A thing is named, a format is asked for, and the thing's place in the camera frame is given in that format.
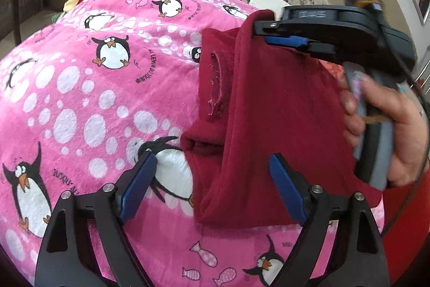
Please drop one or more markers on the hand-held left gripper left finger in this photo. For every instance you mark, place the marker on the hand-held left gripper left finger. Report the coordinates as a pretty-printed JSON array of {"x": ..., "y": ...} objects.
[{"x": 137, "y": 186}]

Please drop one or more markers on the pink penguin print blanket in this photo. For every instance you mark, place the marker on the pink penguin print blanket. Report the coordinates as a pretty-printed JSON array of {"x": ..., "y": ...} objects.
[{"x": 84, "y": 98}]

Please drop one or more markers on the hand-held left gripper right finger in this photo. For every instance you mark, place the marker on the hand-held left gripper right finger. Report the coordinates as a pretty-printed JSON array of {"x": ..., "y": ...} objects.
[{"x": 285, "y": 189}]

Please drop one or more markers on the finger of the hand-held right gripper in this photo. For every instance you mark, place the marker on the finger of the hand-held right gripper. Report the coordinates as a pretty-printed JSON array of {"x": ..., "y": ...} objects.
[
  {"x": 268, "y": 27},
  {"x": 285, "y": 41}
]

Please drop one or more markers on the dark red fleece garment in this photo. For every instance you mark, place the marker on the dark red fleece garment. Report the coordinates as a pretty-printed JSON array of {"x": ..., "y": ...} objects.
[{"x": 285, "y": 125}]

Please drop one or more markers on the red clothing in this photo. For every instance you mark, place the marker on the red clothing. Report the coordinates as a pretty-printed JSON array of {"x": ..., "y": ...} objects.
[{"x": 406, "y": 253}]

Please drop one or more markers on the person's right hand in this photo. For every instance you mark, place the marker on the person's right hand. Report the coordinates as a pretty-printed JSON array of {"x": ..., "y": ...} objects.
[{"x": 410, "y": 139}]

